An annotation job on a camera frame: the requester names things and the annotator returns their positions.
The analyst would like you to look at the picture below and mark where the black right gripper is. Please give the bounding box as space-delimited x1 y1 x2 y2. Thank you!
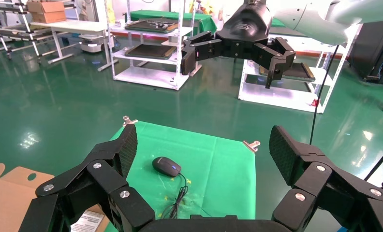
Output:
181 1 296 89

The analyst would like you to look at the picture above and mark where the black data cable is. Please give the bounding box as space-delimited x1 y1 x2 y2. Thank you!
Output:
160 173 190 220

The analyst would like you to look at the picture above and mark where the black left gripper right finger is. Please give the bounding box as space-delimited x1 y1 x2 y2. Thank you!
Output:
269 125 383 232

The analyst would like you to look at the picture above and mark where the black computer mouse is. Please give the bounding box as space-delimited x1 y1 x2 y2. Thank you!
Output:
152 156 182 178

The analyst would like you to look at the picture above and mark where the white metal shelf rack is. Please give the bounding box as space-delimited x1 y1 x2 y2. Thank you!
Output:
238 24 363 114
107 0 203 91

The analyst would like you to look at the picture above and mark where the dark empty tray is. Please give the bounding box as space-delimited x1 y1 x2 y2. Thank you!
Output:
125 43 177 61
259 62 316 83

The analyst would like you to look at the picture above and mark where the white grey mobile robot base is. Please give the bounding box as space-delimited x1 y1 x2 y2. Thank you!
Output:
79 34 116 54

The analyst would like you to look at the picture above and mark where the thick black cable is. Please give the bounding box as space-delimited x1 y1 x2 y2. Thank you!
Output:
364 133 383 182

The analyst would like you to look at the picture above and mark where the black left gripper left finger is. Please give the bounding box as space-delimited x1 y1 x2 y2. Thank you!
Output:
18 124 155 232

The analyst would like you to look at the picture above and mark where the silver binder clip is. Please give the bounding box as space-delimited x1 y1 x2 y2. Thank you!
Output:
122 116 139 127
242 140 261 153

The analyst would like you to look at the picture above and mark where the dark tray with tools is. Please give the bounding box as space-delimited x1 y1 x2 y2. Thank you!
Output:
125 19 179 34

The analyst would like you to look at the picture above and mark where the aluminium frame cart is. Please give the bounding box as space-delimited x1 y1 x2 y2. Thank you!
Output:
0 0 80 61

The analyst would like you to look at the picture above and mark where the white printed paper sheet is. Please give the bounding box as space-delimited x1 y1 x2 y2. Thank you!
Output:
71 209 105 232

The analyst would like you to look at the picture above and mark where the thin black hanging cable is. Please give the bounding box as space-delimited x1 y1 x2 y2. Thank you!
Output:
309 44 340 145

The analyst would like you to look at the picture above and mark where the brown cardboard carton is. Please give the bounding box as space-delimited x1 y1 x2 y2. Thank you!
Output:
26 0 68 24

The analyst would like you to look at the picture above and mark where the brown cardboard mailer box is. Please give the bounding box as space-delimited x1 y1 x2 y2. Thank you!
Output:
0 163 111 232

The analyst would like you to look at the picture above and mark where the white table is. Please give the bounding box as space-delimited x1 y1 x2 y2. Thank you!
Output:
30 19 119 72

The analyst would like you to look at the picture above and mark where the green table cloth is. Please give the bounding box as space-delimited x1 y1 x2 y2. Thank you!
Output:
105 121 256 232

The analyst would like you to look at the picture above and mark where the black cabinet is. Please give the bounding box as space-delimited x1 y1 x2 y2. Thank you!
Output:
348 19 383 86

